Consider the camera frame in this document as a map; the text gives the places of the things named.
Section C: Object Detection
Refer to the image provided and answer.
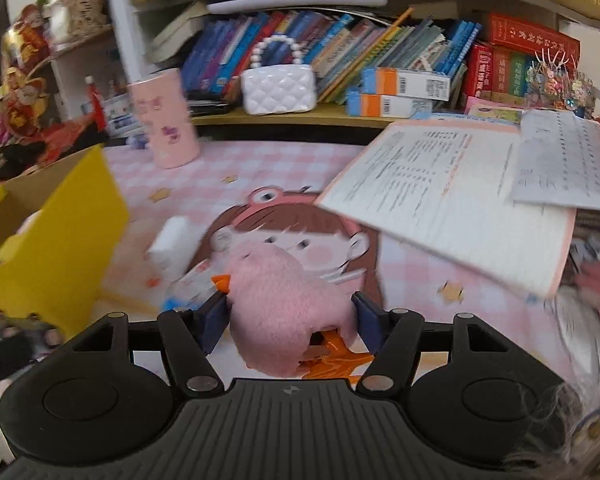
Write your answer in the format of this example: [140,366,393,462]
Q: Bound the white side shelf unit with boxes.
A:
[50,25,133,128]

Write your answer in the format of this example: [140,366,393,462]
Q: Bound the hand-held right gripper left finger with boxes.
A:
[62,292,230,396]

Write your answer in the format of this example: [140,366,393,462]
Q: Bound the pink cylinder pen holder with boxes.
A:
[126,67,201,170]

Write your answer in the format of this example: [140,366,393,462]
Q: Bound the stacked thick books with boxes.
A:
[150,0,212,62]

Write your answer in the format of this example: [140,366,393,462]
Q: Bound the pink printed desk mat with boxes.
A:
[92,140,598,396]

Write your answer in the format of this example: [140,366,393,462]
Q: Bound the printed paper sheet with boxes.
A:
[510,110,600,213]

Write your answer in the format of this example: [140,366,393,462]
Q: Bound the colourful hair ornament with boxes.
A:
[525,50,597,117]

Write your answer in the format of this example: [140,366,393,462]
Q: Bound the person's hair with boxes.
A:
[505,382,600,480]

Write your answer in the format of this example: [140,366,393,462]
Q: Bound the blue and white packet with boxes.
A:
[162,259,227,312]

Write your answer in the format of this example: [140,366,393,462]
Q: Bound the row of colourful books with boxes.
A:
[180,7,483,107]

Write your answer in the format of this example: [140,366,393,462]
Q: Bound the white quilted handbag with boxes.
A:
[240,35,317,116]

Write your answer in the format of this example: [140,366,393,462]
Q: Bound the yellow cardboard box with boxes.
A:
[0,144,131,341]

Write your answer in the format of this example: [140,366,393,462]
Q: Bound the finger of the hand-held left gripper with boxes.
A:
[0,309,66,350]

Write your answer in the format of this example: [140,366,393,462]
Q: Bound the white lamp bar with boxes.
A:
[206,0,388,15]

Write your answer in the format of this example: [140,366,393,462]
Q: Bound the white and yellow small box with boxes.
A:
[145,216,197,282]

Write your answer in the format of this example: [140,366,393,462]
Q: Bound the red paper decoration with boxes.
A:
[0,5,58,138]

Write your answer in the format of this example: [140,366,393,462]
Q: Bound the open workbook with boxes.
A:
[315,117,578,301]

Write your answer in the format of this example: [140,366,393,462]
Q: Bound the pink plush duck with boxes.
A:
[211,237,377,380]

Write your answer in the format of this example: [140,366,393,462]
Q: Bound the wooden bookshelf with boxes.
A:
[105,0,600,128]

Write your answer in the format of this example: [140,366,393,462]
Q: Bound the wooden cutout ornament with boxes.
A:
[45,0,110,41]

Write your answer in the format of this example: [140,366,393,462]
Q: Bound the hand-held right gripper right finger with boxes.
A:
[351,291,518,395]

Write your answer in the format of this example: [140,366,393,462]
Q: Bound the red dictionaries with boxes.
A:
[462,12,581,111]

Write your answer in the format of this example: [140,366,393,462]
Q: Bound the black cloth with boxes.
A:
[0,140,48,187]

